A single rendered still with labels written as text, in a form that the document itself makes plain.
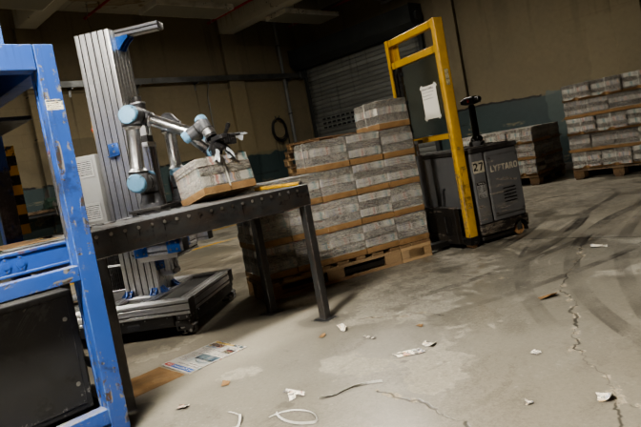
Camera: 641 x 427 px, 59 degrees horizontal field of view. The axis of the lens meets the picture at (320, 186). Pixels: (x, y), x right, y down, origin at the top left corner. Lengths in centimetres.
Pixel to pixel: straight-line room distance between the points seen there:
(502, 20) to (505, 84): 109
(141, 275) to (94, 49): 155
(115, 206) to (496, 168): 297
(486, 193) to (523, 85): 577
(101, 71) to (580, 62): 771
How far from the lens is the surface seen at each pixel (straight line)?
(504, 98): 1056
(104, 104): 406
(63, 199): 236
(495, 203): 484
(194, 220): 281
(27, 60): 240
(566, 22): 1015
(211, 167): 338
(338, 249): 423
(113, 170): 404
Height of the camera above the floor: 94
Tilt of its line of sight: 3 degrees down
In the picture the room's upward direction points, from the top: 10 degrees counter-clockwise
